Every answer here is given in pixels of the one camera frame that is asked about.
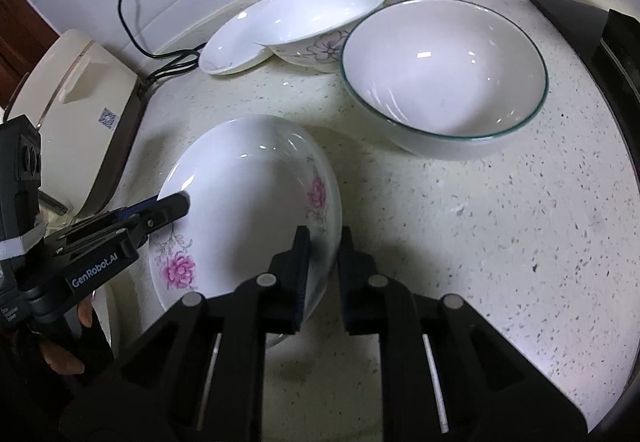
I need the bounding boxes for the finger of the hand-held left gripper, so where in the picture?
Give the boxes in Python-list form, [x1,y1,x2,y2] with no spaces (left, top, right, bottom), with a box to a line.
[112,198,162,223]
[131,192,191,243]

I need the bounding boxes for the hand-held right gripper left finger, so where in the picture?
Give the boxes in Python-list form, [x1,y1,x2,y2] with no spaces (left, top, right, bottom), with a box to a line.
[60,225,313,442]

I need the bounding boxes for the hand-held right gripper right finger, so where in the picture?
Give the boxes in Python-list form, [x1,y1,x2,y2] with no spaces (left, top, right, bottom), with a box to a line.
[337,226,588,442]

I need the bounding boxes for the white plate with pink flowers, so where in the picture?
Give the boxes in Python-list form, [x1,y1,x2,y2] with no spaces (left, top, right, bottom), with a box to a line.
[148,114,343,349]

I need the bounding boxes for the large white green-rimmed bowl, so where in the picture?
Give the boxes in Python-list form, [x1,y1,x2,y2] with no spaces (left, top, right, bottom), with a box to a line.
[340,0,549,162]

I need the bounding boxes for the person's left hand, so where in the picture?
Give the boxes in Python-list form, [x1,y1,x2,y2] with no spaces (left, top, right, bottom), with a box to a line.
[39,294,97,377]

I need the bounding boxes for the cream rice cooker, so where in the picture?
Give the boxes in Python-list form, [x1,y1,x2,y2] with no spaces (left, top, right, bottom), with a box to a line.
[2,28,151,218]

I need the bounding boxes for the brown wooden cabinet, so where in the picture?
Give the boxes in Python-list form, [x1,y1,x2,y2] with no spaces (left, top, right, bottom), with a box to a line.
[0,0,58,110]

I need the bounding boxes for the small white plate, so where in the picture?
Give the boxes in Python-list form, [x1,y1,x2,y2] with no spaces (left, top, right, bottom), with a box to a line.
[198,0,286,75]

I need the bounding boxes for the white bowl with pale flower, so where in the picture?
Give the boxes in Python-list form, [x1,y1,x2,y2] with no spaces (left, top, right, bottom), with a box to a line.
[248,0,391,74]

